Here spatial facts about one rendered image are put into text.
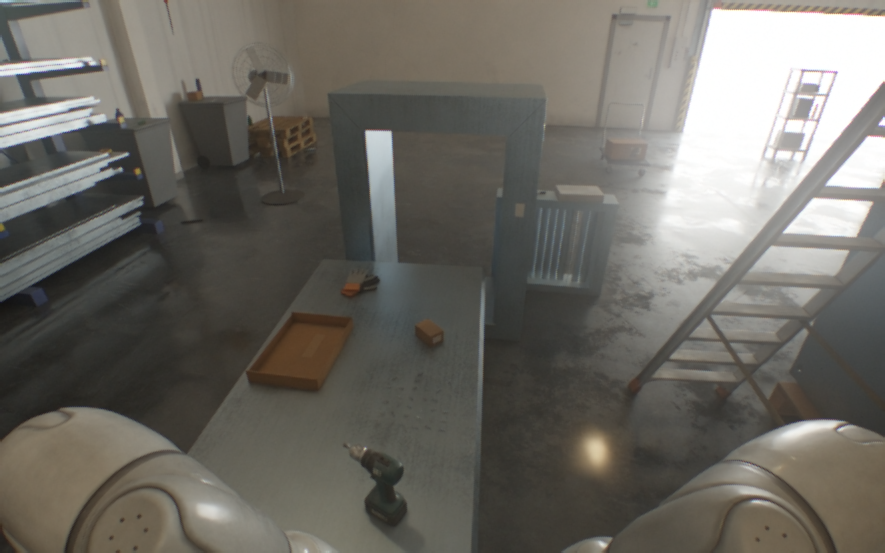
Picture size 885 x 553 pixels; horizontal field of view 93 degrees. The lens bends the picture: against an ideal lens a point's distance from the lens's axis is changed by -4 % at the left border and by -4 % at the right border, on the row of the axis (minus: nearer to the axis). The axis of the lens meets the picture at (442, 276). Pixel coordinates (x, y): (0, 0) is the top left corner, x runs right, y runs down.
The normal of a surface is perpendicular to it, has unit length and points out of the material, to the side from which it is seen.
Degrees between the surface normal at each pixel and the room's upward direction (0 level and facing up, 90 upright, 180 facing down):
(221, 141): 95
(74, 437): 6
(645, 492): 0
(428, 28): 90
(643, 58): 90
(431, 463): 0
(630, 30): 90
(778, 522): 27
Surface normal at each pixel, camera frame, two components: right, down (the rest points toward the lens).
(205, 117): -0.20, 0.55
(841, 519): 0.06, -0.45
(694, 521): -0.78, -0.62
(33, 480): -0.25, -0.50
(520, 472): 0.00, -0.87
